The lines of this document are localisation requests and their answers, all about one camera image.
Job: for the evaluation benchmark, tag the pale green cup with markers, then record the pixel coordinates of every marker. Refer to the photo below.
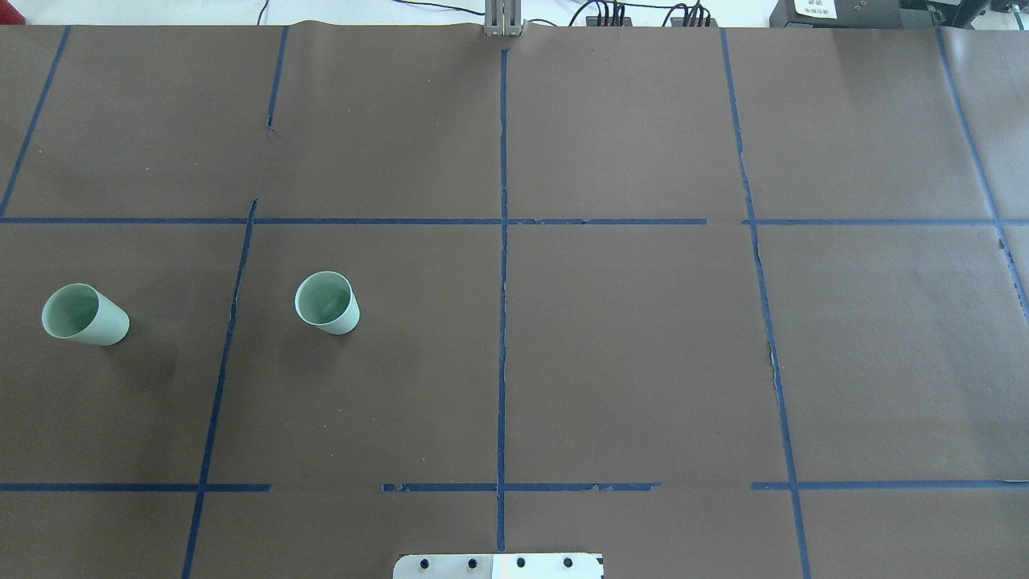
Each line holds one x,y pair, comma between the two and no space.
81,314
326,300

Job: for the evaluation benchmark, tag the brown paper table cover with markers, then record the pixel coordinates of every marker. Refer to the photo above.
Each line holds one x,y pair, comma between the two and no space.
722,303

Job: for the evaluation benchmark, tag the black power strip left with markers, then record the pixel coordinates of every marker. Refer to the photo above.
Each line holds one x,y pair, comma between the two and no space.
609,14

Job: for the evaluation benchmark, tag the black power strip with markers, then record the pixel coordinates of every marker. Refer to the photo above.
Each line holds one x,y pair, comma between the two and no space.
609,14
689,16

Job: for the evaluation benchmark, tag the black power strip right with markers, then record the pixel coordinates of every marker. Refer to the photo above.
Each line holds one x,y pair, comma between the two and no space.
689,16

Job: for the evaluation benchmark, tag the black box with label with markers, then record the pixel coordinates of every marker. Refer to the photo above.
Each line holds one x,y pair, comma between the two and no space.
848,15

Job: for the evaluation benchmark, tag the aluminium frame post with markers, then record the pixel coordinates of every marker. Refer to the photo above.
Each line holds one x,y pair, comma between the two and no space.
503,18

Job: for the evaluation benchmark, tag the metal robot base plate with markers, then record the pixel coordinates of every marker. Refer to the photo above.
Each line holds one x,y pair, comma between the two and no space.
501,565

